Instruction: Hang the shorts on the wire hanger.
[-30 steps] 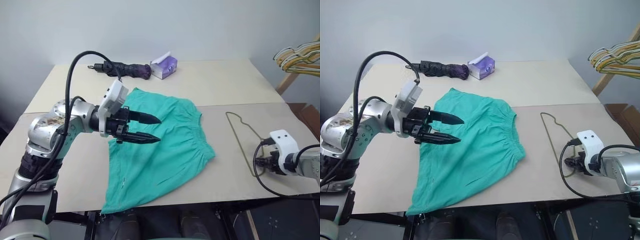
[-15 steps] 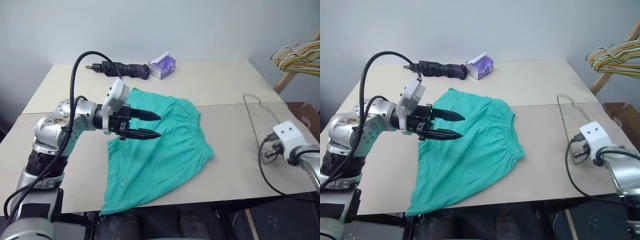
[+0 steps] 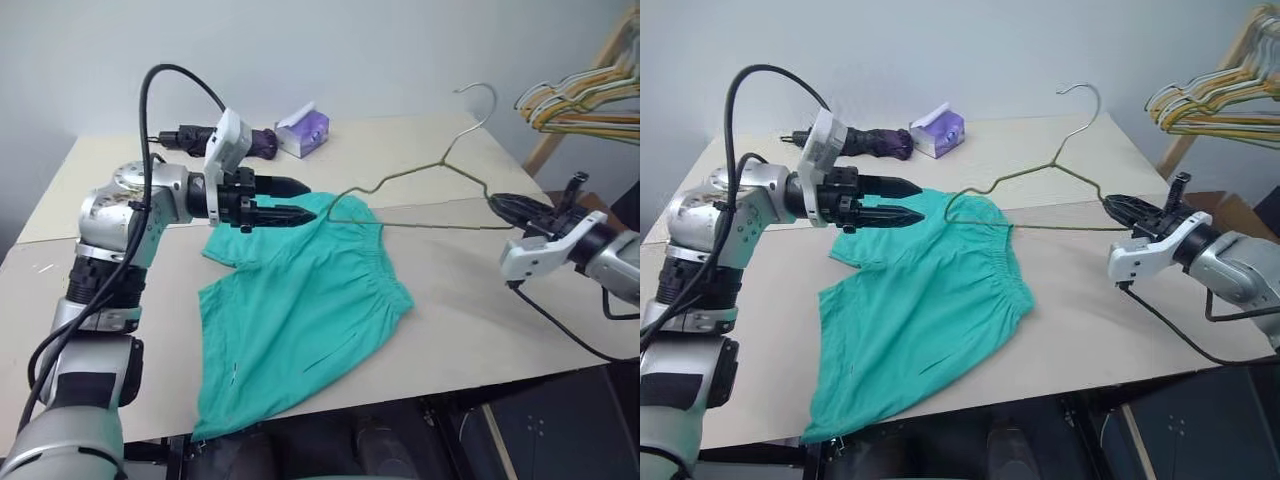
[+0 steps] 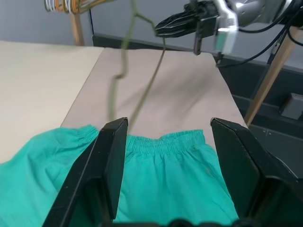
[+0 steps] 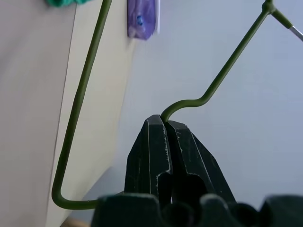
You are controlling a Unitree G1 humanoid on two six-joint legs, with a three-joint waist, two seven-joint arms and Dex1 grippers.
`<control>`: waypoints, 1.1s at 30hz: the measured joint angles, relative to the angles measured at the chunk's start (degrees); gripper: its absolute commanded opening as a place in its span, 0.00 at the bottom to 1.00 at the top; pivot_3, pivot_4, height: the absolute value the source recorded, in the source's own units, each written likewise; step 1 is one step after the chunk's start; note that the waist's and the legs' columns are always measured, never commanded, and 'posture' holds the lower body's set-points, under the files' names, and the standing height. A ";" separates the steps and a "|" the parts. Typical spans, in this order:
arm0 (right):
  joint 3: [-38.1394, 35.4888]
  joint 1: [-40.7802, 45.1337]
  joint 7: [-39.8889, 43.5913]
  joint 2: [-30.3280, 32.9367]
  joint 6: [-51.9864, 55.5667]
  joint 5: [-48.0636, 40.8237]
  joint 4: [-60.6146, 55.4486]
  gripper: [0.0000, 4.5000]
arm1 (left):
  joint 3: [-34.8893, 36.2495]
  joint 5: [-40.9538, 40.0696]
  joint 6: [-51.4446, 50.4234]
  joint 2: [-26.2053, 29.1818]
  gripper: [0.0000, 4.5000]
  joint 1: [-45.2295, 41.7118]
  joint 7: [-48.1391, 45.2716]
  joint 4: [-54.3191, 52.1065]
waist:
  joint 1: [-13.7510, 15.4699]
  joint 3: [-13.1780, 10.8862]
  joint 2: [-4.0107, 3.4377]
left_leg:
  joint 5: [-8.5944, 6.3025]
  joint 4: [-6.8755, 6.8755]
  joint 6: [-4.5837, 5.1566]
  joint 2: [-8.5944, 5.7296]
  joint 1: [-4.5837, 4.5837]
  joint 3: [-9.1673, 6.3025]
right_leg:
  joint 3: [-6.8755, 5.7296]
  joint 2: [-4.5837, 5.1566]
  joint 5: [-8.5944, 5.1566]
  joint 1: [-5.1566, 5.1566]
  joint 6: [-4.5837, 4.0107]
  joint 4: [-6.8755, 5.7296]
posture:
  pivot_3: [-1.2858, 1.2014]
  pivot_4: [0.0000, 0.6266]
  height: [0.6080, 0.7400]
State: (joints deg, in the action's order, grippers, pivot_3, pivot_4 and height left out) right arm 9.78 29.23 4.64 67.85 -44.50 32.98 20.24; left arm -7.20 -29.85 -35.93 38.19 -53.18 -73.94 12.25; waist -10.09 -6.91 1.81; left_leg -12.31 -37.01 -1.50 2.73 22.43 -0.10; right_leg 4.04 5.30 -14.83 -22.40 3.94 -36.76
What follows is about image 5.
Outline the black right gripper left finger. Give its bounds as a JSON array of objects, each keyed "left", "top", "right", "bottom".
[{"left": 124, "top": 114, "right": 172, "bottom": 204}]

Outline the teal green cloth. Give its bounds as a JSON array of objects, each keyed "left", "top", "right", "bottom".
[{"left": 45, "top": 0, "right": 93, "bottom": 8}]

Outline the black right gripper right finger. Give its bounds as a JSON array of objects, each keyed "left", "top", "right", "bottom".
[{"left": 166, "top": 120, "right": 236, "bottom": 204}]

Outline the green wire hanger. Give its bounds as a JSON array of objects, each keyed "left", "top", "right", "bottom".
[{"left": 51, "top": 0, "right": 303, "bottom": 210}]

